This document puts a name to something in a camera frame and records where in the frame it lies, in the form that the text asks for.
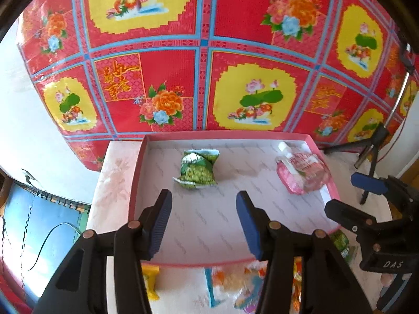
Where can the pink drink pouch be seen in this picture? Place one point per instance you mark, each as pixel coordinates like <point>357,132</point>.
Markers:
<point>302,173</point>

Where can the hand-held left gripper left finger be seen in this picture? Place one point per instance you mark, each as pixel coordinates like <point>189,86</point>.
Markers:
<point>162,222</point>

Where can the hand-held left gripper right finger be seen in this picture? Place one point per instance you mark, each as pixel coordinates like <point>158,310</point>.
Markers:
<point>248,225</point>

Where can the clear blue-edged snack packet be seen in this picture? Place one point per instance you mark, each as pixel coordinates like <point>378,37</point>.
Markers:
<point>226,281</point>

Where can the black tripod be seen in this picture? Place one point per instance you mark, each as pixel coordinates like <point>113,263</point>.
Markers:
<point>376,137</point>

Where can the pink cardboard box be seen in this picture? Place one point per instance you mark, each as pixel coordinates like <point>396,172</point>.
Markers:
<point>203,229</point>

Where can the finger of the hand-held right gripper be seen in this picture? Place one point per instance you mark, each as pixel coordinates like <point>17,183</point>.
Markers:
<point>347,216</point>
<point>368,183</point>

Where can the green pea snack packet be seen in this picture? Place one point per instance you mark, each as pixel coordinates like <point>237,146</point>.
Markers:
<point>196,170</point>
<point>340,245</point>

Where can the person's right hand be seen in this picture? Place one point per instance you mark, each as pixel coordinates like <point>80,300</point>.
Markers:
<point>387,279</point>

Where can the yellow snack packet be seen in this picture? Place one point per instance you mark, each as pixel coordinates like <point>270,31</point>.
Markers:
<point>150,281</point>

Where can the red floral printed cloth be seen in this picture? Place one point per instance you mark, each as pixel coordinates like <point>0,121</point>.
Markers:
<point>163,68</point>

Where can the blue foam mat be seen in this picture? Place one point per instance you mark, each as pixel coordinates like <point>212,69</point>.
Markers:
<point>32,222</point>

